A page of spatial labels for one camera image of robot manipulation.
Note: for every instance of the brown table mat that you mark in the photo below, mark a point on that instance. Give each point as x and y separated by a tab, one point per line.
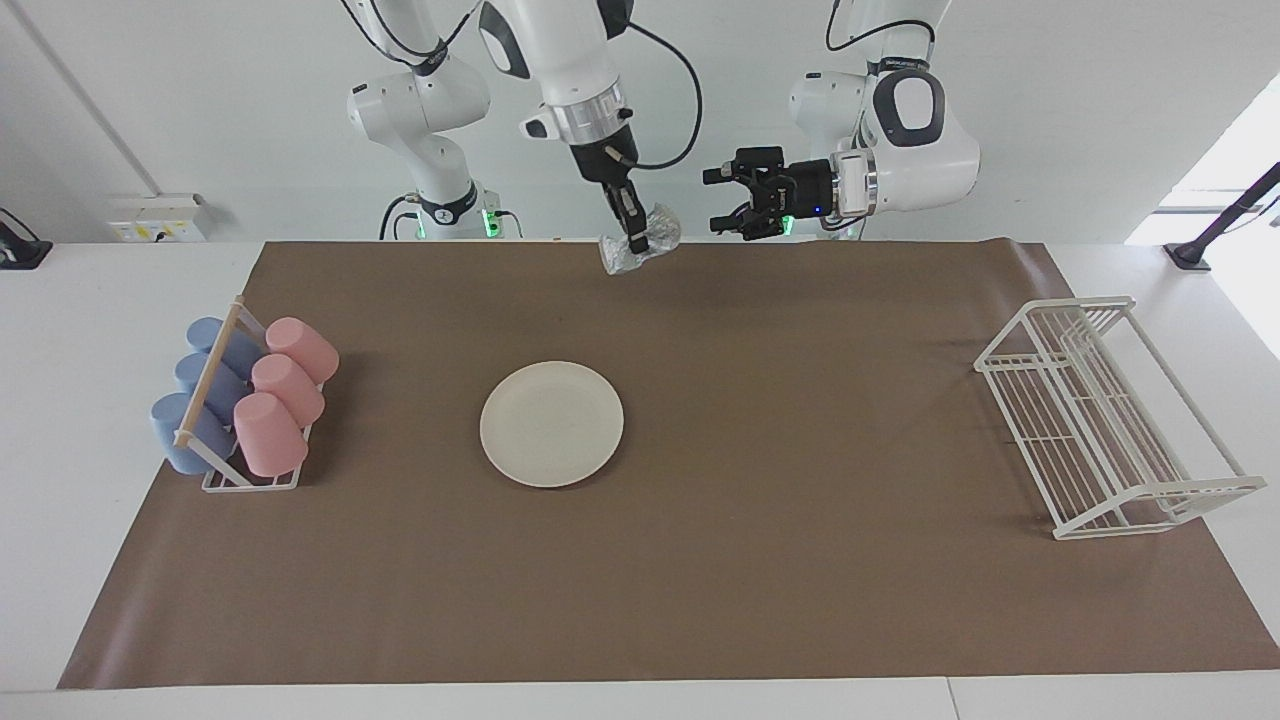
750	580

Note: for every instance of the cream round plate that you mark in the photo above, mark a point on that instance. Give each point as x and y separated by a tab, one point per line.
552	425

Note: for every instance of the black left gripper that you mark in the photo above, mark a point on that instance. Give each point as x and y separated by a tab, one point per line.
805	190

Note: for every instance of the white wall socket box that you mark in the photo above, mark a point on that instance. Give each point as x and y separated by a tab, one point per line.
160	218

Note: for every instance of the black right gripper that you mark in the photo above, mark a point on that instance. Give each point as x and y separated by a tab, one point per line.
603	163

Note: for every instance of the black clamp stand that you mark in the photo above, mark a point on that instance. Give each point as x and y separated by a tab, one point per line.
1215	225

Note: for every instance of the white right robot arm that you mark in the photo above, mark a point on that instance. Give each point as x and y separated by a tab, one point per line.
560	50

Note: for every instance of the cup holder rack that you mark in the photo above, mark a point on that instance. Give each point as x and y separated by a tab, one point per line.
215	365

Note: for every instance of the clear plastic bag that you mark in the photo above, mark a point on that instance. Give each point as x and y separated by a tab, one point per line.
662	232

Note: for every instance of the black desk device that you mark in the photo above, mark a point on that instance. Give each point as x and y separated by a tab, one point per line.
20	250

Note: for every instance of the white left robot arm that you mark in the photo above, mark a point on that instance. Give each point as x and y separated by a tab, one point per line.
920	150

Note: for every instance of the blue plastic cup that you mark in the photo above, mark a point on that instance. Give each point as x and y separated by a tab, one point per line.
192	372
172	430
205	332

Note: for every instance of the pink plastic cup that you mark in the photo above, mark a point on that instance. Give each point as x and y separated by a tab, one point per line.
302	348
268	437
290	390

